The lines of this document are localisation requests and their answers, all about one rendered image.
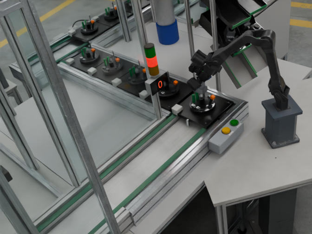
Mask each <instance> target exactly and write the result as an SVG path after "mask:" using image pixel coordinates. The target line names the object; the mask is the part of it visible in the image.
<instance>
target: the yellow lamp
mask: <svg viewBox="0 0 312 234"><path fill-rule="evenodd" d="M148 70H149V74H150V75H151V76H156V75H158V74H159V68H158V65H157V66H155V67H148Z"/></svg>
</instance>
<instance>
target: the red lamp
mask: <svg viewBox="0 0 312 234"><path fill-rule="evenodd" d="M146 60H147V65H148V67H155V66H157V64H158V63H157V58H156V56H155V57H153V58H146Z"/></svg>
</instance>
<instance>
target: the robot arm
mask: <svg viewBox="0 0 312 234"><path fill-rule="evenodd" d="M258 37H261V38H260V39H258ZM275 41H276V35H275V32H274V31H272V30H270V29H267V30H261V29H260V30H254V31H252V30H247V31H245V32H244V33H243V34H242V35H241V36H239V37H238V38H237V39H235V40H234V41H233V42H231V43H230V44H229V45H227V46H226V47H222V48H220V49H218V50H216V51H215V52H209V53H208V55H206V54H204V53H203V52H202V51H200V50H199V49H198V50H197V51H196V52H195V53H194V55H193V57H192V58H191V61H192V62H193V63H191V64H190V66H189V71H190V72H191V73H194V72H195V73H196V76H197V77H196V78H197V79H195V78H194V77H193V78H191V79H189V80H188V81H187V84H188V85H189V86H190V87H191V88H192V89H193V91H196V90H197V89H198V88H199V87H201V84H202V81H203V82H206V81H207V80H209V79H210V78H211V77H212V76H214V75H215V74H216V73H217V72H220V71H221V69H222V66H221V65H222V64H223V63H224V62H225V60H226V59H227V58H228V57H229V56H230V55H231V54H232V53H234V52H235V51H237V50H238V49H239V48H241V47H242V46H244V45H245V44H246V43H251V44H253V45H255V46H260V47H261V48H262V50H263V52H264V53H265V54H266V59H267V64H268V68H269V72H270V77H271V78H270V80H269V83H268V88H269V92H271V95H272V96H274V98H275V101H276V102H275V103H273V105H274V107H275V108H276V110H277V111H284V110H288V109H290V108H291V107H290V105H289V104H288V95H289V91H290V88H289V87H288V86H287V85H286V84H285V82H284V79H283V78H282V77H281V75H280V71H279V66H278V61H277V57H276V52H275ZM205 63H206V64H205Z"/></svg>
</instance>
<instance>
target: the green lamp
mask: <svg viewBox="0 0 312 234"><path fill-rule="evenodd" d="M144 51H145V56H146V58H149V59H150V58H153V57H155V56H156V51H155V46H154V47H153V48H151V49H145V48H144Z"/></svg>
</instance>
